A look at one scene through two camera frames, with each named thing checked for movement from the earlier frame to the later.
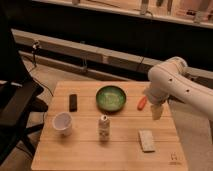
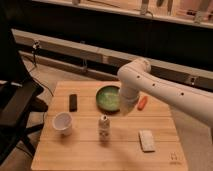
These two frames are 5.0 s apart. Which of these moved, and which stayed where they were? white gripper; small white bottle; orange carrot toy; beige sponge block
Moved: white gripper
Stayed: small white bottle; beige sponge block; orange carrot toy
